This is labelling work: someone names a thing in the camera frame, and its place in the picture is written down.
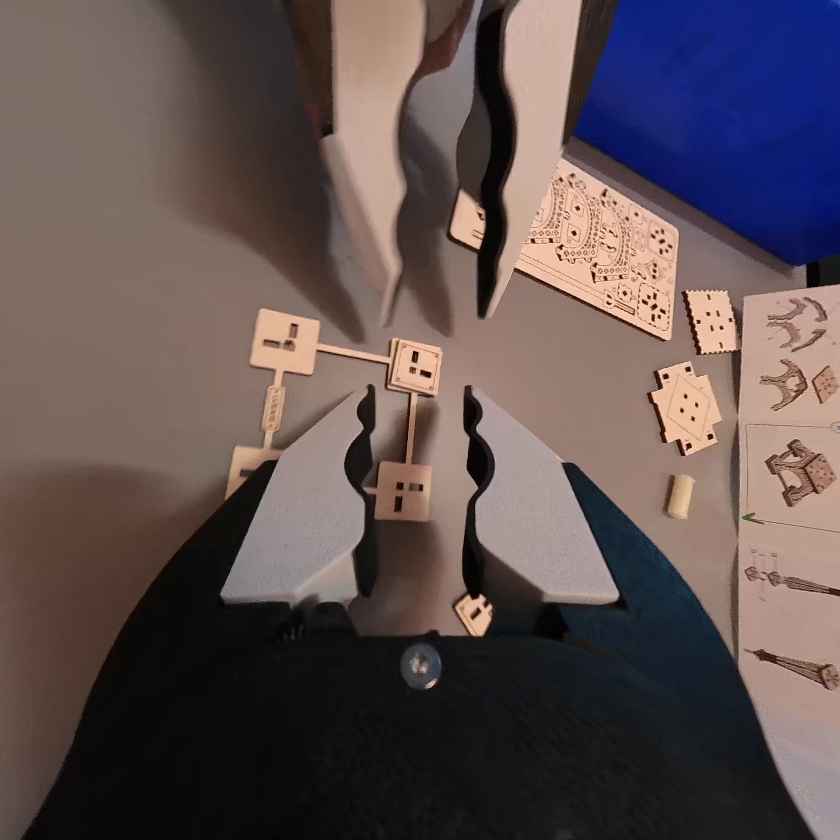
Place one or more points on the wooden frame with four squares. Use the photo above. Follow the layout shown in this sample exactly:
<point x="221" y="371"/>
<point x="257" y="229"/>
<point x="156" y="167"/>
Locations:
<point x="305" y="358"/>

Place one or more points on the small engraved wooden square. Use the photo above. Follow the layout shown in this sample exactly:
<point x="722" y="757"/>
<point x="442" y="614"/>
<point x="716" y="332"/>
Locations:
<point x="428" y="358"/>
<point x="464" y="610"/>

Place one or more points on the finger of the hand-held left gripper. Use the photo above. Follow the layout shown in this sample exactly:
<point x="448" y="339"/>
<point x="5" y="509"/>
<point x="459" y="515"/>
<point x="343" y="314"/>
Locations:
<point x="367" y="79"/>
<point x="531" y="98"/>

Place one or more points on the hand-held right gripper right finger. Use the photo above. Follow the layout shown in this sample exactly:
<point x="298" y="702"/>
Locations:
<point x="538" y="538"/>

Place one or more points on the toothed wooden square panel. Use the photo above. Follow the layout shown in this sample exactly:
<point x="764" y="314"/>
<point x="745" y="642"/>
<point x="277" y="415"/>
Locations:
<point x="697" y="328"/>

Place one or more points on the laser-cut wooden puzzle sheet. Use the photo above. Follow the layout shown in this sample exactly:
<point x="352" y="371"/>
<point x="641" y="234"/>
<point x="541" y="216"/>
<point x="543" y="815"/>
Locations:
<point x="571" y="282"/>

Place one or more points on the blue plastic bin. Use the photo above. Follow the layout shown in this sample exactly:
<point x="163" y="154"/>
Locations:
<point x="722" y="98"/>

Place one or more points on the cross-shaped wooden panel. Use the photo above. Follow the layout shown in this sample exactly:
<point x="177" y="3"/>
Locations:
<point x="705" y="420"/>

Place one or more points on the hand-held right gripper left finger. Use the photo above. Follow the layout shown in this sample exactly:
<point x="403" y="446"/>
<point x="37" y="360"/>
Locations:
<point x="302" y="525"/>

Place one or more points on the pale wax cylinder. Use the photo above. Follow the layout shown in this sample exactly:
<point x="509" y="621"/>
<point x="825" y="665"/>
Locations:
<point x="680" y="497"/>

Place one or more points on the white assembly instruction sheet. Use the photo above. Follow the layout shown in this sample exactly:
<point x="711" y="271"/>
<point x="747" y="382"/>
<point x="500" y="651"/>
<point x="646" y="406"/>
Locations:
<point x="807" y="741"/>

